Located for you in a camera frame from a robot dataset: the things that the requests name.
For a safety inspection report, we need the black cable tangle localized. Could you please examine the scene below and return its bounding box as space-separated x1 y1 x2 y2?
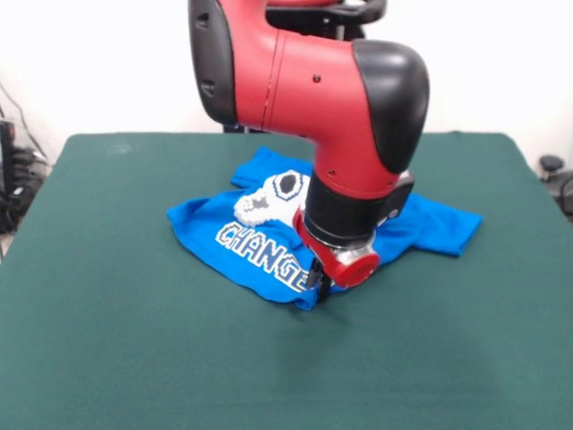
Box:
0 82 53 235

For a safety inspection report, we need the blue printed shirt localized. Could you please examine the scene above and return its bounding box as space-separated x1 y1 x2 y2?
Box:
165 145 484 313

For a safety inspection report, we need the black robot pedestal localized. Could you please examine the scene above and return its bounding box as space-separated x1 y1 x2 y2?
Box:
221 0 389 133

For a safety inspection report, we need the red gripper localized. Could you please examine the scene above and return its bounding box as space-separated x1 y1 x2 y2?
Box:
292 209 381 304

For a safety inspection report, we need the black office chair base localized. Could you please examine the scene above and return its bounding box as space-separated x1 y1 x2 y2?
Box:
538 154 573 225

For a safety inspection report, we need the black box device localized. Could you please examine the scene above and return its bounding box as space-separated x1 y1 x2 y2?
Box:
0 119 17 194

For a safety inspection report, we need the dark green table cloth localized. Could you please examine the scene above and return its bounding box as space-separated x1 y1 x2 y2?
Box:
0 131 573 430

